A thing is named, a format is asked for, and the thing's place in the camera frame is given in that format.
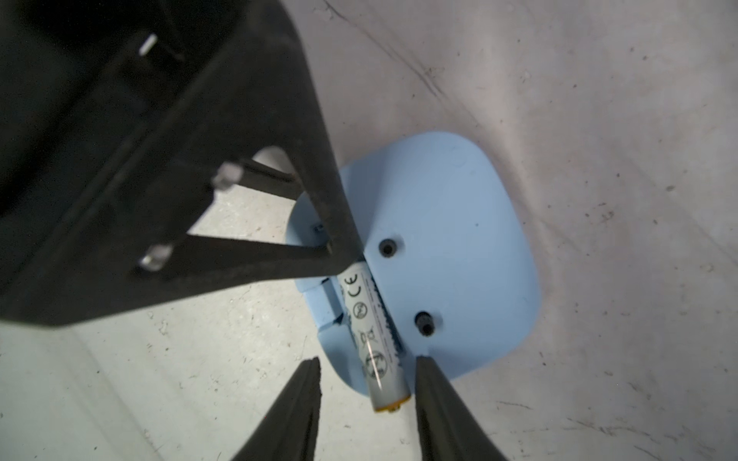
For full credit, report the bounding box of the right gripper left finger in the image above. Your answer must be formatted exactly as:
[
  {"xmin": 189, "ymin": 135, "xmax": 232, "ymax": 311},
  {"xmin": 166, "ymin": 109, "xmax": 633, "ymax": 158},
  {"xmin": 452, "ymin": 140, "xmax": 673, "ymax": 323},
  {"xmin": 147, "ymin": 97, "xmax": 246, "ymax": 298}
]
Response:
[{"xmin": 233, "ymin": 357, "xmax": 322, "ymax": 461}]

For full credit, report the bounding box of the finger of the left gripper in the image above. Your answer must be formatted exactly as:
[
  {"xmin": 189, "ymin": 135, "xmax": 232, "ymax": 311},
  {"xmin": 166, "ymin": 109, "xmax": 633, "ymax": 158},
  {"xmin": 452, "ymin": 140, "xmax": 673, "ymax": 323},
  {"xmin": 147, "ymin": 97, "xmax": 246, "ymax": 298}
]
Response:
[{"xmin": 166, "ymin": 1, "xmax": 362, "ymax": 288}]

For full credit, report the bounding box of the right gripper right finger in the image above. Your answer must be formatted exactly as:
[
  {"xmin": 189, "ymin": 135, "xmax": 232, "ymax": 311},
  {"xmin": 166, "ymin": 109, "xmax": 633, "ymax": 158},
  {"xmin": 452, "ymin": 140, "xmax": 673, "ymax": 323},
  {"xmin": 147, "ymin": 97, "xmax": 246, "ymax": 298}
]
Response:
[{"xmin": 415, "ymin": 357, "xmax": 507, "ymax": 461}]

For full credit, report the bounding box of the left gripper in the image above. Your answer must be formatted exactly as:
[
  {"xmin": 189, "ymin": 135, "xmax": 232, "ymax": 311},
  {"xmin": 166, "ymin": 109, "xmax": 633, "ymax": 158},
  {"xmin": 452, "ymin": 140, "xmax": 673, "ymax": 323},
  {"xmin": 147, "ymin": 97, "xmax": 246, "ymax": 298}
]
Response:
[{"xmin": 1, "ymin": 1, "xmax": 271, "ymax": 327}]

